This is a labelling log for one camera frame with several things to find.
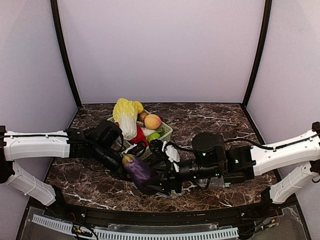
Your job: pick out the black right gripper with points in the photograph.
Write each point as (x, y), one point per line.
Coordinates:
(173, 178)

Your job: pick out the purple eggplant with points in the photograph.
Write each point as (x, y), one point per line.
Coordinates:
(137, 169)

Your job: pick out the clear zip bag blue zipper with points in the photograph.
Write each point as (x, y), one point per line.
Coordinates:
(173, 194)

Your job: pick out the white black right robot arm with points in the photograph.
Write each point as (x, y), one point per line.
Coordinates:
(237, 165)

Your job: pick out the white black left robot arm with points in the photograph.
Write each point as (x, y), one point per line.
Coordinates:
(93, 143)

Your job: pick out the red bell pepper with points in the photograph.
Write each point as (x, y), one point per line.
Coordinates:
(140, 137)

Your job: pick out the orange pink peach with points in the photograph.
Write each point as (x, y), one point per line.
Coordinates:
(152, 121)

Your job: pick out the brown potato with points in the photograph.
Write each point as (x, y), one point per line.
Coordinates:
(142, 116)

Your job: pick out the yellow napa cabbage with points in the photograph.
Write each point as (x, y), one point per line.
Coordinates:
(125, 113)

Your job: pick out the yellow lemon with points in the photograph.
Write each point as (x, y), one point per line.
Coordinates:
(139, 106)

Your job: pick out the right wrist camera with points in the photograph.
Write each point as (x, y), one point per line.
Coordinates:
(165, 152)

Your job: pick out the black front rail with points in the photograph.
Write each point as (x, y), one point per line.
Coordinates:
(237, 216)

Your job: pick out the black frame post left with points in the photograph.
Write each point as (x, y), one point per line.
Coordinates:
(63, 52)

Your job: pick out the black frame post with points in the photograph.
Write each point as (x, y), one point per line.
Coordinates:
(259, 52)
(63, 52)

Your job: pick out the black frame post right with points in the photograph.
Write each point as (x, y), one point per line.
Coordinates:
(259, 52)

